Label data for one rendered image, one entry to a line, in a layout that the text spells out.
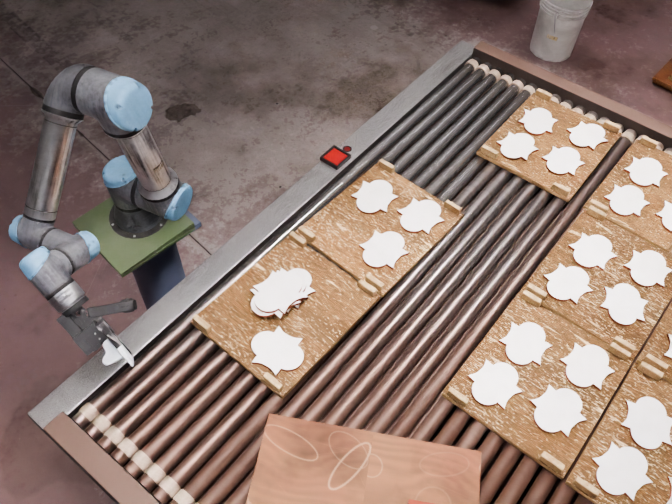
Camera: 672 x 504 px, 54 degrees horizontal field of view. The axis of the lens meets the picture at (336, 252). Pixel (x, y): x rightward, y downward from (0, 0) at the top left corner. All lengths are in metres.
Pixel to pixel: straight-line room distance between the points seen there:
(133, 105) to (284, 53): 2.72
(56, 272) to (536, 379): 1.23
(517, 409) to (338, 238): 0.72
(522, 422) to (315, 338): 0.58
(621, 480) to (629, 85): 3.05
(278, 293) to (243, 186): 1.66
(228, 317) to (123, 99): 0.65
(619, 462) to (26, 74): 3.77
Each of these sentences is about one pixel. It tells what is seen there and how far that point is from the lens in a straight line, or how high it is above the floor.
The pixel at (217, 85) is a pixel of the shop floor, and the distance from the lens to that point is 4.07.
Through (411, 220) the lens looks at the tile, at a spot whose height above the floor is 0.95.
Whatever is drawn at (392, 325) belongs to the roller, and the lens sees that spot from 1.87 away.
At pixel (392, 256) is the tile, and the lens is 1.97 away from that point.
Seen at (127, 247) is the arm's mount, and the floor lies 0.89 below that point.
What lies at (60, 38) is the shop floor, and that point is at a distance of 4.68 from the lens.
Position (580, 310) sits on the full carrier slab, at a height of 0.94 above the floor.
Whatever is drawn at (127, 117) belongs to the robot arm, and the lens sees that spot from 1.62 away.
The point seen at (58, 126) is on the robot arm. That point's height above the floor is 1.43.
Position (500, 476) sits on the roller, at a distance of 1.73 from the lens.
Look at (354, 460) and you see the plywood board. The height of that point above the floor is 1.04.
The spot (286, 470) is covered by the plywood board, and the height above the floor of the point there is 1.04.
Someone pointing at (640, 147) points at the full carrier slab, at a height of 0.94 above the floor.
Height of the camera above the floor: 2.51
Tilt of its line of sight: 53 degrees down
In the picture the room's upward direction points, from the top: 2 degrees clockwise
